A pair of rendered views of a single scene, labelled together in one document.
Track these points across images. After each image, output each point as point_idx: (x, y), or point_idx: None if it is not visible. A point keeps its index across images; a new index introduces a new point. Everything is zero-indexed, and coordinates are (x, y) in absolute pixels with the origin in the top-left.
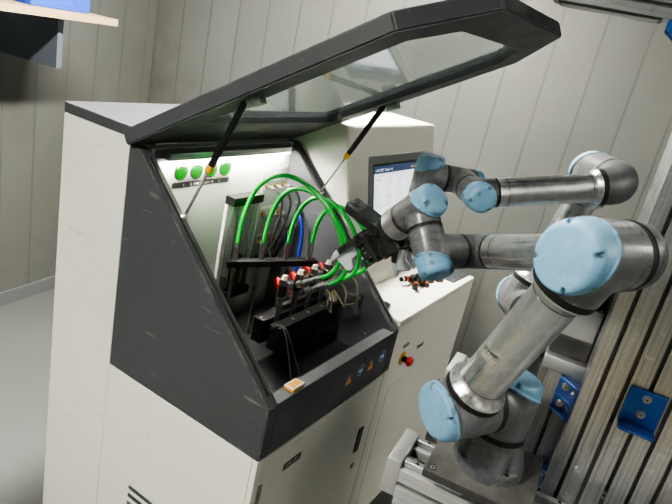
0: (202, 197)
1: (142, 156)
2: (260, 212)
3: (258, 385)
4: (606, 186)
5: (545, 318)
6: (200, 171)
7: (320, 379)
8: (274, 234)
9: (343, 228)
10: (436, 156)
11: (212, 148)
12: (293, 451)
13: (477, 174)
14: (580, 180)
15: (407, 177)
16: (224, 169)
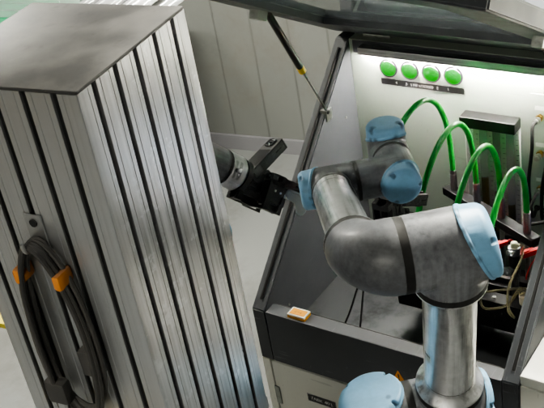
0: (427, 103)
1: (333, 44)
2: (536, 150)
3: (261, 284)
4: (324, 242)
5: None
6: (410, 73)
7: (329, 333)
8: (528, 184)
9: (421, 189)
10: (376, 125)
11: (427, 49)
12: (319, 390)
13: (387, 168)
14: (331, 219)
15: None
16: (448, 78)
